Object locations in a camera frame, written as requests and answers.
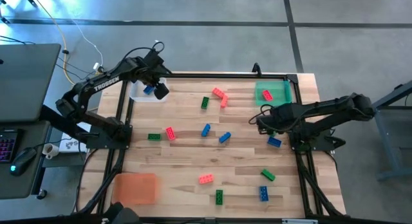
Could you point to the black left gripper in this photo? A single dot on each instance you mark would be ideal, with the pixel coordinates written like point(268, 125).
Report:
point(149, 69)

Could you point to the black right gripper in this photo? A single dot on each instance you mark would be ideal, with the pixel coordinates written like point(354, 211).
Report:
point(277, 119)

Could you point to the blue toy brick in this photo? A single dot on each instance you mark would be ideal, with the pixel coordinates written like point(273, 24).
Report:
point(225, 137)
point(274, 141)
point(148, 90)
point(264, 193)
point(206, 130)

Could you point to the red toy brick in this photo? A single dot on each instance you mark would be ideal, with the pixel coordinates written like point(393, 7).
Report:
point(170, 133)
point(206, 179)
point(267, 95)
point(218, 92)
point(224, 102)

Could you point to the green toy brick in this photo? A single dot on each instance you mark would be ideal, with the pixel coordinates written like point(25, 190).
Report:
point(219, 197)
point(205, 102)
point(267, 174)
point(154, 137)

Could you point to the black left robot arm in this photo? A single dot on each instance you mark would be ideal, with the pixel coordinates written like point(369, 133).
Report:
point(106, 84)

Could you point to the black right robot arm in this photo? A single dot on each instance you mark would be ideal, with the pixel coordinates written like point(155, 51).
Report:
point(338, 108)

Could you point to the teal translucent plastic bin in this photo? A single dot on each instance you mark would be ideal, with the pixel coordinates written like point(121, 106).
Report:
point(280, 92)

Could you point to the clear plastic bin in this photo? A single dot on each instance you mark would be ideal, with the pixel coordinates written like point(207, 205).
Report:
point(138, 95)

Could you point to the white power adapter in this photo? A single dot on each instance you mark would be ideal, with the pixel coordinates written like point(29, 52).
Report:
point(96, 67)

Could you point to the white printed paper sheet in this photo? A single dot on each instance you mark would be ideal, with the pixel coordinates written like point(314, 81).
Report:
point(72, 145)

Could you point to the orange translucent plastic bin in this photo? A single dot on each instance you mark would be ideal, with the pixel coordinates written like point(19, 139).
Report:
point(135, 188)

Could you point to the grey laptop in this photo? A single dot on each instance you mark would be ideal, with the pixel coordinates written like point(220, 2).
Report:
point(25, 82)

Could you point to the white mug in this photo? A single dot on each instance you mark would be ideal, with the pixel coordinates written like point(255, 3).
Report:
point(51, 150)

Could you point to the black device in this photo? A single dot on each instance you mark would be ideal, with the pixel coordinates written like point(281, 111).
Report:
point(124, 217)

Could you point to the black computer mouse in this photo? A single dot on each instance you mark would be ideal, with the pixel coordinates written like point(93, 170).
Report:
point(22, 159)

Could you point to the black backlit keyboard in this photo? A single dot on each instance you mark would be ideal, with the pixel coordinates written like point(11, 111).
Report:
point(8, 145)

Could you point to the black desk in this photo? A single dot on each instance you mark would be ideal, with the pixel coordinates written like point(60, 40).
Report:
point(19, 185)

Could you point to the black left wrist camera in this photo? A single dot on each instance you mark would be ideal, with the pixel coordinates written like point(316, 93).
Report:
point(161, 91)

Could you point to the black clamp bracket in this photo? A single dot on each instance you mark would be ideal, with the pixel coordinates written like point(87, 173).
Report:
point(256, 68)

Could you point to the black aluminium table frame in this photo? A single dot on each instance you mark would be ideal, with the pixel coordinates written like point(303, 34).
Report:
point(225, 76)

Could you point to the blue-grey table frame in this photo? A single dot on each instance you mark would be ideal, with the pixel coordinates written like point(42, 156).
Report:
point(384, 137)

